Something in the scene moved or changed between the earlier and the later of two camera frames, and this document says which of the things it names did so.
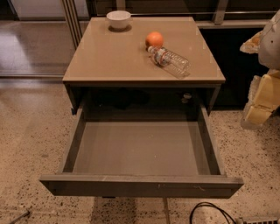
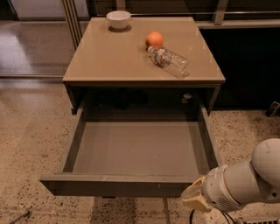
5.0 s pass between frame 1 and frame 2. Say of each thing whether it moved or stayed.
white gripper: moved
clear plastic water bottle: stayed
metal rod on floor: stayed
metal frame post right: stayed
